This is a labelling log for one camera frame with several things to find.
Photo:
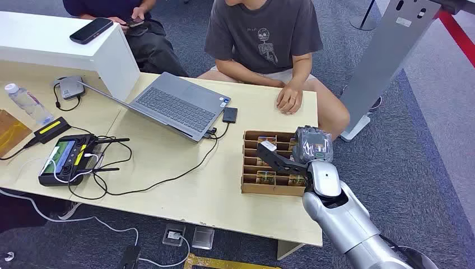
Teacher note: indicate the person's right forearm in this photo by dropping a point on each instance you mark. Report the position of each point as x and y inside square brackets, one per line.
[245, 74]

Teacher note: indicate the large black smartphone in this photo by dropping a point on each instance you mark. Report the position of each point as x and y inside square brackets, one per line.
[91, 30]

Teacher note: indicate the grey laptop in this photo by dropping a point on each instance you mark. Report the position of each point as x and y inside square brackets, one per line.
[178, 105]

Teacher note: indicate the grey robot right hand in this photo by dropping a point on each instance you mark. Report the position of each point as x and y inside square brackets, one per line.
[313, 146]

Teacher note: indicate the black remote controller with screen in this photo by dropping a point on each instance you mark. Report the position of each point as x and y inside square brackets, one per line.
[66, 159]

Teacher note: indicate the person's left forearm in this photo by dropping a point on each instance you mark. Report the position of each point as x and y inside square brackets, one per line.
[302, 68]

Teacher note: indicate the printed card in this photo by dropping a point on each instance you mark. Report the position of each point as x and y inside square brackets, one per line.
[260, 162]
[265, 178]
[297, 181]
[267, 140]

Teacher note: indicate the small black drive box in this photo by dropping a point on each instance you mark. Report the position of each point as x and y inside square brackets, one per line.
[229, 115]

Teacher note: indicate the white counter box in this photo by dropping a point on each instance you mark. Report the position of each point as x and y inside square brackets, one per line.
[55, 48]

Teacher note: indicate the person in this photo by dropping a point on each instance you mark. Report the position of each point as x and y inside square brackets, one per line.
[259, 37]
[156, 48]

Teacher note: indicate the small black phone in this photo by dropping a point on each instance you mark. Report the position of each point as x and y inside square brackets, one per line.
[134, 22]

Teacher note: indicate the person's left hand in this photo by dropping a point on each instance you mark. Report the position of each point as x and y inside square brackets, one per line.
[138, 13]
[289, 98]

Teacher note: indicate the wooden desk leg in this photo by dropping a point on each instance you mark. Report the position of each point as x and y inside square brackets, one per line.
[287, 250]

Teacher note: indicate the metal floor plate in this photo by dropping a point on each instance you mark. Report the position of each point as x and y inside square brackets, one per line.
[203, 238]

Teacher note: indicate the clear plastic water bottle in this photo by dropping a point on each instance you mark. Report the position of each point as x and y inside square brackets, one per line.
[28, 104]

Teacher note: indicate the yellow floor tape frame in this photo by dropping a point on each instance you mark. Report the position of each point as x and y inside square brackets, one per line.
[222, 263]

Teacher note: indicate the stanchion post with round base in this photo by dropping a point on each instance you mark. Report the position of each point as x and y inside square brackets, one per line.
[363, 21]

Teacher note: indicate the grey hub adapter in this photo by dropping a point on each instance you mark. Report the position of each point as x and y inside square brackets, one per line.
[71, 87]

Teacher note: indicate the person's right hand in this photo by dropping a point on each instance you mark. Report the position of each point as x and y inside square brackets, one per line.
[118, 21]

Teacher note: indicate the brown cardboard piece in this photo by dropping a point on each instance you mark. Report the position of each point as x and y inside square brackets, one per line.
[11, 131]

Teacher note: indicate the cardboard card organizer box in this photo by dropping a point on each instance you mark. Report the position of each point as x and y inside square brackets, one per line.
[272, 189]

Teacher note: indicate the grey standing panel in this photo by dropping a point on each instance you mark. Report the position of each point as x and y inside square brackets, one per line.
[382, 63]

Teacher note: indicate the black box with yellow stripe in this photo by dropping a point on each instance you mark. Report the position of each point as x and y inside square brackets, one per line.
[51, 130]

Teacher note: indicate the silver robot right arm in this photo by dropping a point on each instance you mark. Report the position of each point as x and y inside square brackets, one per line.
[345, 219]

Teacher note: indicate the floor power socket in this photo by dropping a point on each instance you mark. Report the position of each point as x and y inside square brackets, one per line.
[173, 234]

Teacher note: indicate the black floor adapter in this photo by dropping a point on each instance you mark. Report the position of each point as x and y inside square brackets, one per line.
[129, 258]

